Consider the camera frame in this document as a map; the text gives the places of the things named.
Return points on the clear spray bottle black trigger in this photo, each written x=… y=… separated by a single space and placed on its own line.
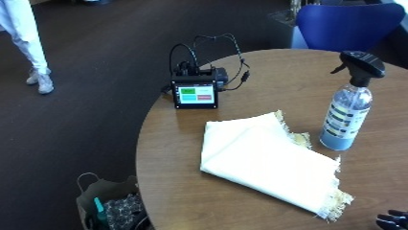
x=346 y=118

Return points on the cream folded fringed cloth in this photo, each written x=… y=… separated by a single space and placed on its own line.
x=264 y=159

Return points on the blue chair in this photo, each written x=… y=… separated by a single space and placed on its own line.
x=349 y=27

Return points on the black white patterned fabric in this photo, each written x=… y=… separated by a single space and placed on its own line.
x=123 y=211

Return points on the dark square planter box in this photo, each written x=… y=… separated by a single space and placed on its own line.
x=281 y=30

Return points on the teal bottle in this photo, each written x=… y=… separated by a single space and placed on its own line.
x=102 y=212

